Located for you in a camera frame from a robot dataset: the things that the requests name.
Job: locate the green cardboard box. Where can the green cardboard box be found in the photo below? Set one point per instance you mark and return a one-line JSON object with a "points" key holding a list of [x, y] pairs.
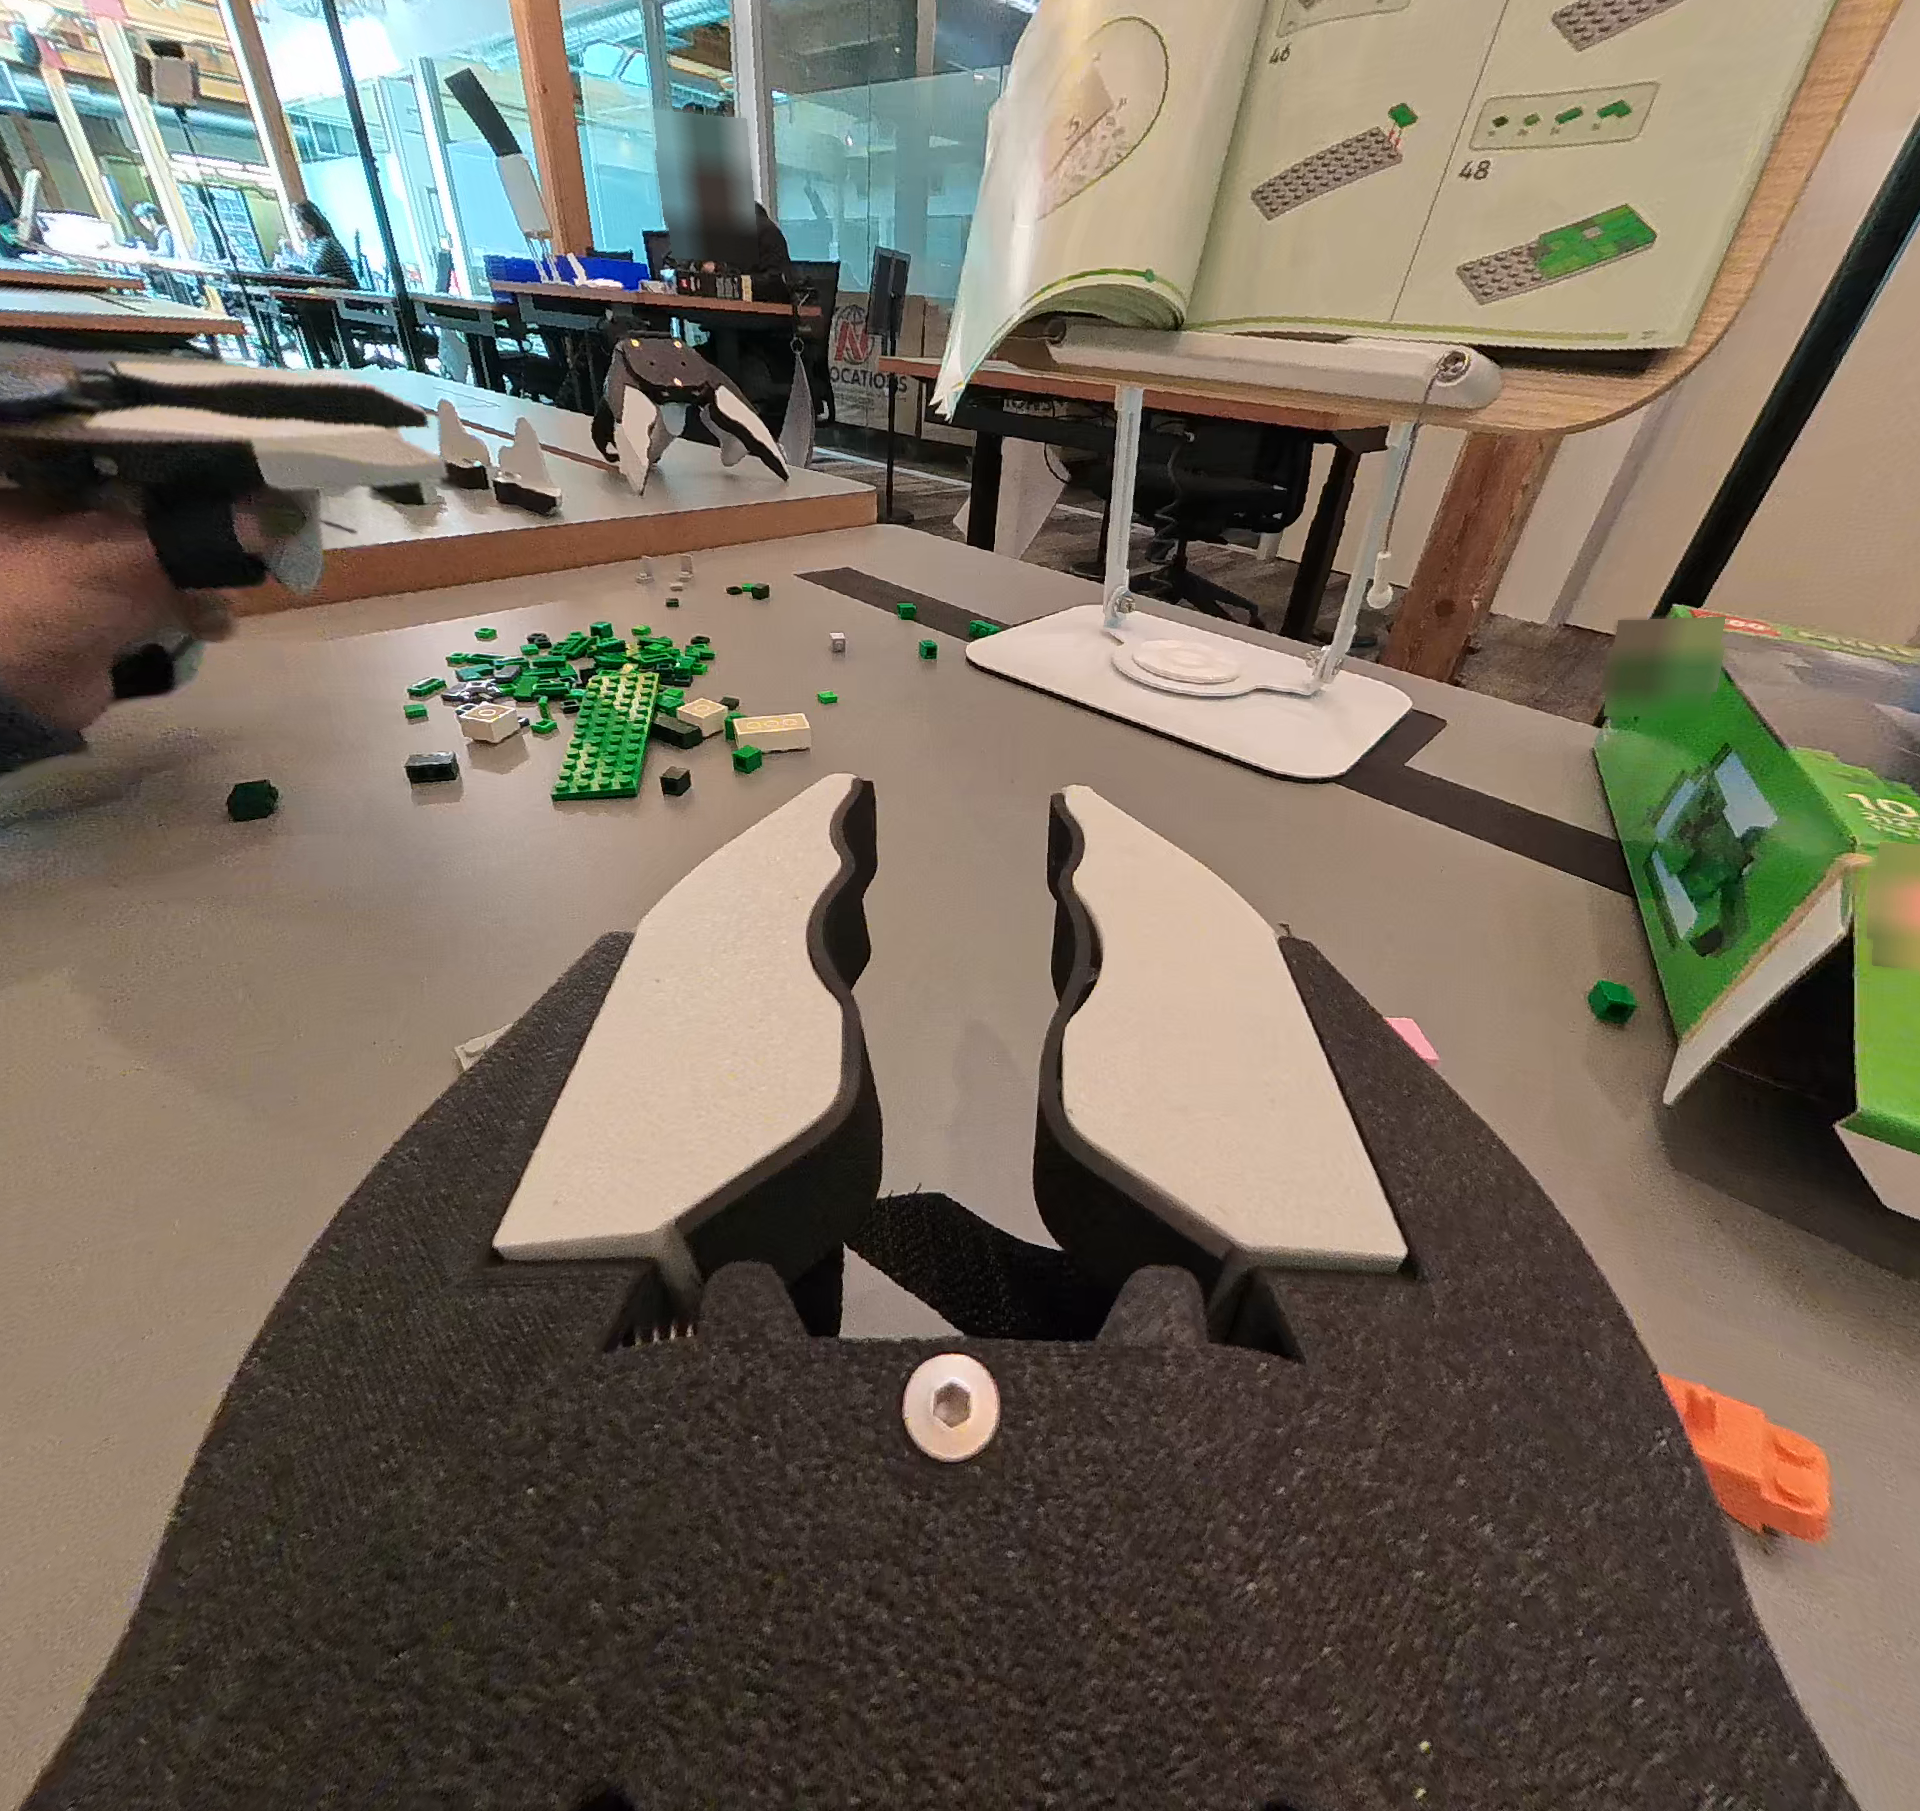
{"points": [[1696, 852]]}

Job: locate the wooden post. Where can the wooden post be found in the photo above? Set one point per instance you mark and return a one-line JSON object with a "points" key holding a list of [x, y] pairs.
{"points": [[1494, 550]]}

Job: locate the grey desk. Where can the grey desk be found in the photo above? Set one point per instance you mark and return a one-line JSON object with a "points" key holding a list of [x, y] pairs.
{"points": [[930, 731]]}

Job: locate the loose grey gripper finger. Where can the loose grey gripper finger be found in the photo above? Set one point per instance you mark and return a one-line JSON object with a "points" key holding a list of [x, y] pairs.
{"points": [[462, 452], [530, 475]]}

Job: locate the pile of small green bricks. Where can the pile of small green bricks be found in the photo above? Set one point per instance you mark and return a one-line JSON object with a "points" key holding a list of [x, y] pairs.
{"points": [[601, 648]]}

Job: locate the white book stand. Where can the white book stand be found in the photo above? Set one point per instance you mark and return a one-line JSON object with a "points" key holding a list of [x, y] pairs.
{"points": [[1202, 707]]}

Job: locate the black tape strip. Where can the black tape strip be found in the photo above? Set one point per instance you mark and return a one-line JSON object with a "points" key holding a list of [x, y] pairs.
{"points": [[1502, 809]]}

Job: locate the long green studded plate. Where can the long green studded plate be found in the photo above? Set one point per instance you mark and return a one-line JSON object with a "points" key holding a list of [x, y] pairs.
{"points": [[609, 738]]}

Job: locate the wood edged grey table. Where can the wood edged grey table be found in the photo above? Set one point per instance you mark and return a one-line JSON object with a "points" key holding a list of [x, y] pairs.
{"points": [[676, 527]]}

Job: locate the white printed brick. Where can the white printed brick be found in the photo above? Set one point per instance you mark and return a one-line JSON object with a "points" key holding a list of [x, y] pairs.
{"points": [[489, 722], [702, 714], [771, 731]]}

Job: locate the pink brick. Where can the pink brick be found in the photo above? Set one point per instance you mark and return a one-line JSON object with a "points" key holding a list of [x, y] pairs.
{"points": [[1415, 1039]]}

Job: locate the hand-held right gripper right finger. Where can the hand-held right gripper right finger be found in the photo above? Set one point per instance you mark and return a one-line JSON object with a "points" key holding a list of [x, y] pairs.
{"points": [[1202, 1045]]}

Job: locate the wooden column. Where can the wooden column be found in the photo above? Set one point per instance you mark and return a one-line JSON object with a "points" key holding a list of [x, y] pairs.
{"points": [[541, 72]]}

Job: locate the black pole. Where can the black pole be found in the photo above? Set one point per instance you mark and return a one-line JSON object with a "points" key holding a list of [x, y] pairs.
{"points": [[1799, 387]]}

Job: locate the open instruction booklet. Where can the open instruction booklet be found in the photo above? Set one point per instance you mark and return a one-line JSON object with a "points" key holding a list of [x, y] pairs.
{"points": [[1352, 190]]}

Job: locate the spare hand-held gripper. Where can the spare hand-held gripper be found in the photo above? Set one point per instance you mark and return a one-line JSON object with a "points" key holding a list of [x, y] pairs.
{"points": [[669, 372]]}

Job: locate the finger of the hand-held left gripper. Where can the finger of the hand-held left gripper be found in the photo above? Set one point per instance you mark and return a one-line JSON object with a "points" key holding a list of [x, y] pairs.
{"points": [[242, 387], [354, 456]]}

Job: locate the black monitor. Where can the black monitor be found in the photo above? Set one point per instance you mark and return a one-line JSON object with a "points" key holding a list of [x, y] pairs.
{"points": [[887, 292]]}

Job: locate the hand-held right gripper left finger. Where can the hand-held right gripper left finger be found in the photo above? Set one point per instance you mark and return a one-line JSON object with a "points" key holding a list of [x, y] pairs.
{"points": [[706, 1030]]}

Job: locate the person's left hand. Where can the person's left hand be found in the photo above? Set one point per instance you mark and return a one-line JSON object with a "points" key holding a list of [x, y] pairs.
{"points": [[77, 612]]}

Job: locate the black office chair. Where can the black office chair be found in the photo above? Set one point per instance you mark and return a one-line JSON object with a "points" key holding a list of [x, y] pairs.
{"points": [[1216, 490]]}

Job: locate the orange brick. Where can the orange brick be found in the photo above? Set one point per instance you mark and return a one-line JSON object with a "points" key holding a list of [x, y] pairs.
{"points": [[1757, 1459]]}

